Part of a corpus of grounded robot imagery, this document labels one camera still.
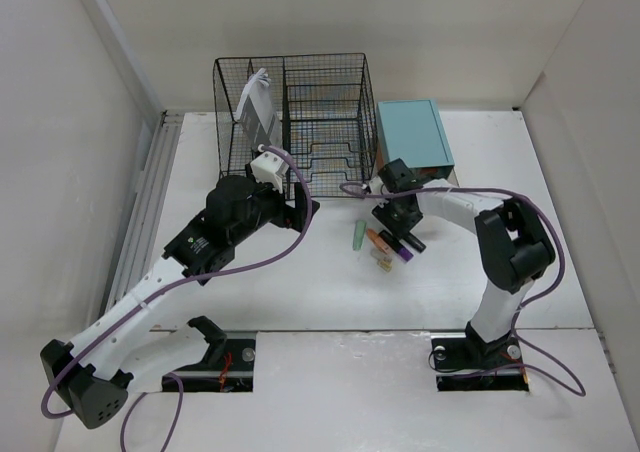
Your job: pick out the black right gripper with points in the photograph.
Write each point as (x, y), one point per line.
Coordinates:
(380, 212)

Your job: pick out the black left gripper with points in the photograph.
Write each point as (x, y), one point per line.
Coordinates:
(288, 217)

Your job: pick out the purple black highlighter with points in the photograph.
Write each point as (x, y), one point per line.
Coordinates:
(402, 251)

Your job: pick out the yellow black highlighter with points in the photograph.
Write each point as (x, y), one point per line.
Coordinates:
(415, 243)

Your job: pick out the green highlighter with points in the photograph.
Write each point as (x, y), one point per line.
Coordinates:
(359, 234)

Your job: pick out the grey packaged notebook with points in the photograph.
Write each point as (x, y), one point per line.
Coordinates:
(256, 112)

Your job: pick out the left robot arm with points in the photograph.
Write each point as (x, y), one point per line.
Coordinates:
(149, 333)

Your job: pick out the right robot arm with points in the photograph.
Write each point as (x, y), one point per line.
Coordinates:
(514, 249)

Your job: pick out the orange highlighter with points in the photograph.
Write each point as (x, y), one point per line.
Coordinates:
(377, 241)

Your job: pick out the small grey eraser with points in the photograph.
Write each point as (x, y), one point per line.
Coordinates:
(379, 256)

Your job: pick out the small beige eraser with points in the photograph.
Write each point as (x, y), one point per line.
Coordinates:
(385, 265)

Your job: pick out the teal drawer box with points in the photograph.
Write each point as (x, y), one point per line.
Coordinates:
(411, 123)

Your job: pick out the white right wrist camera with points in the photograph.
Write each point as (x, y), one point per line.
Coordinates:
(375, 186)

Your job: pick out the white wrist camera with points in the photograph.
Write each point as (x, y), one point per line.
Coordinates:
(269, 168)
(375, 186)

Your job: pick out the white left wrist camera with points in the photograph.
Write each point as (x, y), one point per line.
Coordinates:
(269, 168)

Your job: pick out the black wire mesh organizer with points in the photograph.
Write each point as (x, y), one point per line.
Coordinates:
(327, 109)

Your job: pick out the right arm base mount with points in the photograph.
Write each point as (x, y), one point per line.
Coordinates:
(462, 366)

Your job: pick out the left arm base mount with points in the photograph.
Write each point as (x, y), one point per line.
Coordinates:
(226, 366)

